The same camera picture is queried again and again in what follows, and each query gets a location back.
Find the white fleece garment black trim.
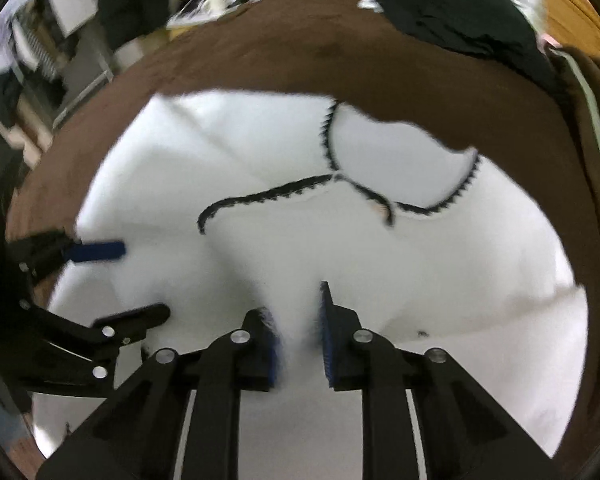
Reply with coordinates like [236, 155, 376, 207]
[50, 90, 588, 479]

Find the black clothes pile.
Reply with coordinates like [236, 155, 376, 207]
[376, 0, 555, 89]

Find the metal storage rack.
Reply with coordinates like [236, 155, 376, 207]
[7, 0, 114, 130]

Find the brown fuzzy bed blanket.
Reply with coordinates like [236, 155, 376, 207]
[6, 0, 600, 471]

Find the folded brown green blanket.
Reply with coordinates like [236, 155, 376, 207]
[548, 47, 600, 220]

